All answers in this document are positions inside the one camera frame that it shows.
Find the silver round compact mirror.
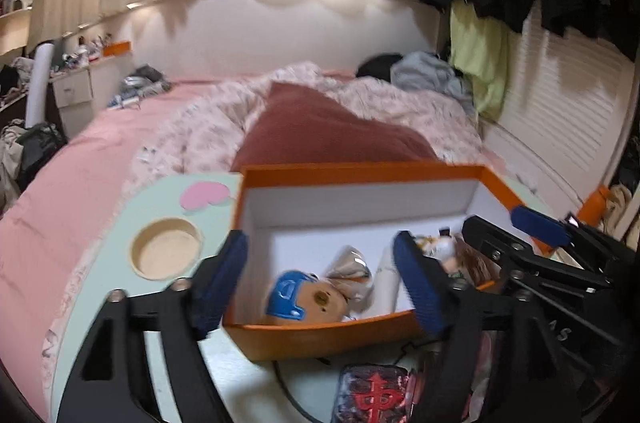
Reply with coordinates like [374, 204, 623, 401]
[325, 245, 376, 304]

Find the grey garment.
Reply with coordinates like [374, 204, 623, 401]
[390, 51, 476, 114]

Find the white cosmetic tube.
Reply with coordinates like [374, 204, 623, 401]
[372, 248, 408, 316]

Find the dark block with red symbol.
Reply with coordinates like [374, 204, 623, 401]
[336, 364, 418, 423]

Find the white louvered wardrobe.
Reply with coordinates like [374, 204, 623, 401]
[482, 0, 636, 204]

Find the pink bed sheet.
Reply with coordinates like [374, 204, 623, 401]
[0, 75, 251, 354]

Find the white nightstand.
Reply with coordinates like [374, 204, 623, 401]
[50, 68, 93, 108]

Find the pink floral quilt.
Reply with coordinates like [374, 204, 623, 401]
[42, 62, 483, 404]

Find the orange cardboard box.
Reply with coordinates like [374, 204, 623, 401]
[222, 162, 558, 363]

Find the pile of knitted clothes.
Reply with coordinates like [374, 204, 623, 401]
[107, 65, 173, 110]

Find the beige cloth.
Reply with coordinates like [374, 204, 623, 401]
[602, 184, 640, 249]

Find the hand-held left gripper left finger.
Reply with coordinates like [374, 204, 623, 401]
[56, 230, 249, 423]

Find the light green hanging garment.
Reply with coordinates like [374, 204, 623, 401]
[448, 0, 511, 121]

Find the white padded headboard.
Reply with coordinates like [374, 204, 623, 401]
[65, 0, 446, 84]

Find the mouse figure keychain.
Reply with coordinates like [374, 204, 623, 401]
[415, 228, 458, 274]

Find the orange bottle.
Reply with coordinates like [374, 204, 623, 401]
[575, 185, 611, 226]

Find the mint green lap table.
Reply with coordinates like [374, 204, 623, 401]
[50, 173, 551, 423]

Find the clutter of small bottles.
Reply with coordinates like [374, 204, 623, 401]
[62, 34, 106, 68]

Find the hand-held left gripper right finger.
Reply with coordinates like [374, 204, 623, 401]
[392, 230, 583, 423]

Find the maroon pillow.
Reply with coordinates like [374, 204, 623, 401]
[231, 82, 441, 174]

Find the black garment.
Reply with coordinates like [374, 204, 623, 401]
[356, 54, 406, 80]

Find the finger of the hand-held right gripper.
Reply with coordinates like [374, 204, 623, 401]
[510, 205, 628, 276]
[461, 215, 613, 299]

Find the white rolled tube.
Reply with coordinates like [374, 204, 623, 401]
[25, 43, 53, 128]

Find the bear toy with blue hat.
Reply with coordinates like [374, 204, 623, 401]
[263, 270, 351, 329]

